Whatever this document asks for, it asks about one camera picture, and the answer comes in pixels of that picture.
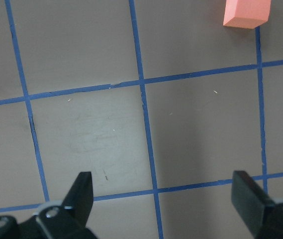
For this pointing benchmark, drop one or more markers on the orange foam block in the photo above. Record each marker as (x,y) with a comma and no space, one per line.
(247,14)

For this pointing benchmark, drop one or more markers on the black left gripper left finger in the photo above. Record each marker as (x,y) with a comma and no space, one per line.
(61,219)

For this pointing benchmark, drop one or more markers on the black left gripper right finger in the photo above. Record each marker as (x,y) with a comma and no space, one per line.
(262,215)

